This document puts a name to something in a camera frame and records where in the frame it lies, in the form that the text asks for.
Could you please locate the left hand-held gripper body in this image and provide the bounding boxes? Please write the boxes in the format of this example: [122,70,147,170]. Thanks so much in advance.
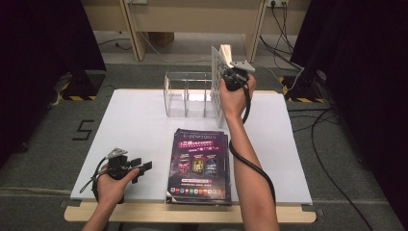
[105,146,137,181]

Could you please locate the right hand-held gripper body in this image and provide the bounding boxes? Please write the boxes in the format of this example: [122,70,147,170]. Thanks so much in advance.
[223,60,257,92]

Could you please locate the white magazine with picture grid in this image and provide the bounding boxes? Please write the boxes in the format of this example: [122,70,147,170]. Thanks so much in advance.
[210,43,235,129]

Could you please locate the clear acrylic book rack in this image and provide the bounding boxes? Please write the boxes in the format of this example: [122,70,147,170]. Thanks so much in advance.
[163,70,227,119]

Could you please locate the purple magazine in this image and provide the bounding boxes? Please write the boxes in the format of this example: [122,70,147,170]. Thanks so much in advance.
[166,128,233,205]

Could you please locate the person's right hand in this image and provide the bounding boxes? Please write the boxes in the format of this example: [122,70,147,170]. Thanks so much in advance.
[218,73,258,120]

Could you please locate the person's left hand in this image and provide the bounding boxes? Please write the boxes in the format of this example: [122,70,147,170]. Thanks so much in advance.
[95,167,141,208]

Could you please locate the white foam board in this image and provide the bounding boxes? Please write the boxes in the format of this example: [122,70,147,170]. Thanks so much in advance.
[70,89,313,205]

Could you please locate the black stand base striped tape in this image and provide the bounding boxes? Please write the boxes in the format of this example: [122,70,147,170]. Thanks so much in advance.
[278,71,326,104]
[59,70,107,101]

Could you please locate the beige office desk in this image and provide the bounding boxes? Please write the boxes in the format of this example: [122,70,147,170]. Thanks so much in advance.
[80,0,312,64]

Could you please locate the right hand-held gripper cable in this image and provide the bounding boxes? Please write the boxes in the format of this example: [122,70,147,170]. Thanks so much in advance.
[228,80,277,205]

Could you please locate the hand-held gripper cable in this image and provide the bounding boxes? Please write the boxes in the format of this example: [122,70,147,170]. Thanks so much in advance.
[79,157,109,204]
[228,80,277,205]

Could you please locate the left hand-held gripper cable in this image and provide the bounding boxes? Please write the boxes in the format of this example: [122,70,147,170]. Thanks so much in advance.
[79,157,109,204]

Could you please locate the black power cable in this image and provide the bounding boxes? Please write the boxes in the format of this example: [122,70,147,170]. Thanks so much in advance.
[259,1,304,71]
[278,1,295,54]

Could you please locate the long black floor cable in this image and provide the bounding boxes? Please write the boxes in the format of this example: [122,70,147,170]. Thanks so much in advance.
[310,109,376,231]

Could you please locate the white floor cable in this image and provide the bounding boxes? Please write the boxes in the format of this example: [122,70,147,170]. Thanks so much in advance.
[47,72,73,109]

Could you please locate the black cable with plug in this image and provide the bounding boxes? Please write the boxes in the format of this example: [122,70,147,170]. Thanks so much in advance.
[96,38,133,51]

